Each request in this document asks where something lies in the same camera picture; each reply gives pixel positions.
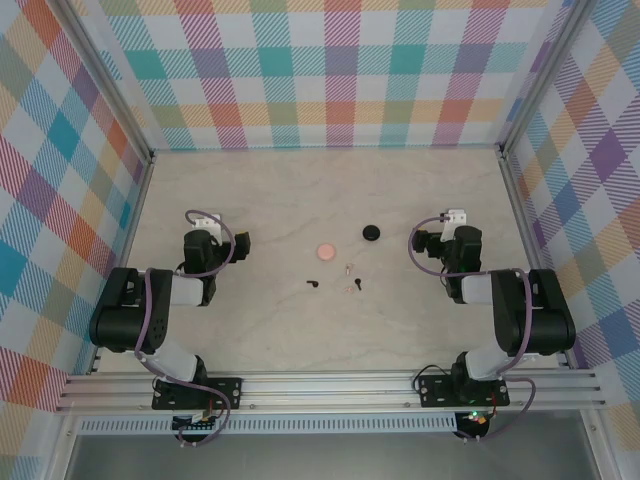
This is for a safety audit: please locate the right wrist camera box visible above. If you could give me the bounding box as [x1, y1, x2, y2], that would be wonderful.
[441, 208, 469, 240]

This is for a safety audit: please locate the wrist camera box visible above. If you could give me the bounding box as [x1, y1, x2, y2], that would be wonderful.
[193, 213, 223, 242]
[441, 208, 469, 240]

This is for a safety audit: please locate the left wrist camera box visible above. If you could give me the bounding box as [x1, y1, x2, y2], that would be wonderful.
[193, 213, 223, 242]

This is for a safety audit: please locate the aluminium side rail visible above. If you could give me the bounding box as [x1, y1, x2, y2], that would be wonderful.
[85, 152, 157, 376]
[498, 149, 576, 369]

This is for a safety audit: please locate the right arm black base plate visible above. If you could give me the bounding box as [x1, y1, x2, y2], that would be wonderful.
[417, 374, 512, 409]

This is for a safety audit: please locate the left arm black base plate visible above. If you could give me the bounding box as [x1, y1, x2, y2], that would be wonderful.
[151, 377, 244, 412]

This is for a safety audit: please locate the long aluminium mounting rail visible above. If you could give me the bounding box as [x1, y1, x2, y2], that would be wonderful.
[54, 368, 607, 414]

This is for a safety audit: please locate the small controller board with wires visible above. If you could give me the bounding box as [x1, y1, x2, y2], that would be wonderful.
[457, 409, 494, 434]
[172, 407, 222, 433]

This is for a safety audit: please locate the slotted grey cable duct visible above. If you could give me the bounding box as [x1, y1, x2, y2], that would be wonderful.
[77, 416, 459, 436]

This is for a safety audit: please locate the aluminium corner post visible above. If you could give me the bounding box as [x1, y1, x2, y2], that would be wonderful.
[59, 0, 156, 166]
[497, 0, 601, 161]

